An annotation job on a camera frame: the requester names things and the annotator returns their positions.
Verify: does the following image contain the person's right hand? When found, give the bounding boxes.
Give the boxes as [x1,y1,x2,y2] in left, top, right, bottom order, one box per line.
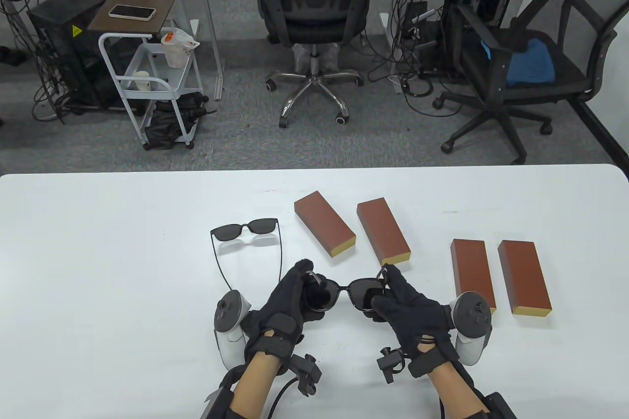
[370,263,455,373]

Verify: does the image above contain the blue seat cushion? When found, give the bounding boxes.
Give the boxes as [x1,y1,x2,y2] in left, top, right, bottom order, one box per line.
[506,37,557,86]

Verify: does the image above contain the aluminium frame post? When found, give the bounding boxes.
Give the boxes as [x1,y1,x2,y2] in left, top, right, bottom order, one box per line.
[191,0,227,101]

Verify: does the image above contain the black mesh armchair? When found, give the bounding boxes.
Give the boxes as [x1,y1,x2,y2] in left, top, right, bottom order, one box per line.
[432,0,618,165]

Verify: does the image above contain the black computer cabinet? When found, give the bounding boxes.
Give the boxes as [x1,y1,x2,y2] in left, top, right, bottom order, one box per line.
[26,0,123,111]

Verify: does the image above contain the black sunglasses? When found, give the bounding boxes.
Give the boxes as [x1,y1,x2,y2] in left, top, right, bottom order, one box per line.
[209,217,285,292]
[304,267,394,314]

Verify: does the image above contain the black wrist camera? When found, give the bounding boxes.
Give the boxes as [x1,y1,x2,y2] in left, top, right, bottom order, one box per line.
[289,353,323,398]
[376,346,406,386]

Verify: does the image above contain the grey white handheld controller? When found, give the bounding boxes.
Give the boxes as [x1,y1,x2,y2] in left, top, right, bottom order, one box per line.
[212,290,255,372]
[450,291,494,367]

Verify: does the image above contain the person's left hand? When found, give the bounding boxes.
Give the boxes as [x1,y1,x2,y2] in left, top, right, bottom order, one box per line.
[241,258,340,365]

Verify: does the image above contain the person's left forearm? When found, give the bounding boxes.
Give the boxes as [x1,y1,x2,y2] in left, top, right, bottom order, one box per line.
[230,354,286,419]

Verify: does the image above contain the black office chair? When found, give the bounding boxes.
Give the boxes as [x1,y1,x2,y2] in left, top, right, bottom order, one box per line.
[251,0,377,128]

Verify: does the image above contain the brown storage box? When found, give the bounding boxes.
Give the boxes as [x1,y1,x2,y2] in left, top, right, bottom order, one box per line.
[356,197,412,268]
[451,238,497,315]
[497,240,553,317]
[293,190,357,258]

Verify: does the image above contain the white smartphone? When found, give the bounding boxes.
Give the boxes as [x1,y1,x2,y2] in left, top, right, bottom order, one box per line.
[108,4,157,22]

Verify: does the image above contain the black computer tower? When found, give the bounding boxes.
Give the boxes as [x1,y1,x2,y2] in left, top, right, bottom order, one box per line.
[404,0,444,77]

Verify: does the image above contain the white rolling cart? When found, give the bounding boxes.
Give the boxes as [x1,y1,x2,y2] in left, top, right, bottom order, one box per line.
[98,32,203,151]

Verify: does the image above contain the white plastic bag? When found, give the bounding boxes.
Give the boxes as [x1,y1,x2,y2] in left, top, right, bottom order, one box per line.
[161,27,201,69]

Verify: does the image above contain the black bag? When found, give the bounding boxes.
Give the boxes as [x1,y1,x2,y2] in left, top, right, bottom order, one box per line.
[144,91,218,150]

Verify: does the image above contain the person's right forearm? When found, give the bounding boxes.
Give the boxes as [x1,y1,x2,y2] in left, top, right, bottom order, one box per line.
[427,358,490,419]

